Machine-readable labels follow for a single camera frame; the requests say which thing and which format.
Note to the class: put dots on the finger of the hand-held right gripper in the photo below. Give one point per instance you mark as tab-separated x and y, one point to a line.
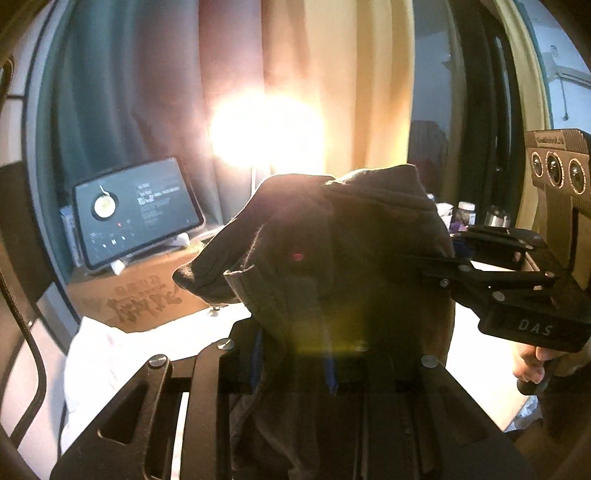
498	242
489	278

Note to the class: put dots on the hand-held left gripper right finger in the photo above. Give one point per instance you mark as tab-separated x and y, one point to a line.
415	392

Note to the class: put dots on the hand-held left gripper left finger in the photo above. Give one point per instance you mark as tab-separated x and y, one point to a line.
212	378

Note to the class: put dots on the dark brown t-shirt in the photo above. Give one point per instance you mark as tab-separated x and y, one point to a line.
346	258

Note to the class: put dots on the person's right forearm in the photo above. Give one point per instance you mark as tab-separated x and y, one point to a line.
570	392

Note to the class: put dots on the person's right hand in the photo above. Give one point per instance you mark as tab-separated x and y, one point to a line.
526	367

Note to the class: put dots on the stainless steel tumbler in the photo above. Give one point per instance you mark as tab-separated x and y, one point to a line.
496	219

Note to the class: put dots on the glass jar with white lid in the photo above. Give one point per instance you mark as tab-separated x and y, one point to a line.
466	214

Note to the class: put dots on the printed cardboard box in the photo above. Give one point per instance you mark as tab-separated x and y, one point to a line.
138	300

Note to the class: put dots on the white cloth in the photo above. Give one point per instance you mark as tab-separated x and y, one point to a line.
101	360

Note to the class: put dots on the white tablet stand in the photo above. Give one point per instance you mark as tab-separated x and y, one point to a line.
181	240

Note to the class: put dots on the tablet with dark screen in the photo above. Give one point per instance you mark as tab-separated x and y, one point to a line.
138	212

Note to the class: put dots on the yellow curtain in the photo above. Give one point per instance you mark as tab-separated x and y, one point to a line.
369	69

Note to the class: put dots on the teal curtain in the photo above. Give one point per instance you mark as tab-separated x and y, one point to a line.
115	92

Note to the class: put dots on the black metal post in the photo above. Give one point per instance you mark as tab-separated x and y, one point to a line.
485	115

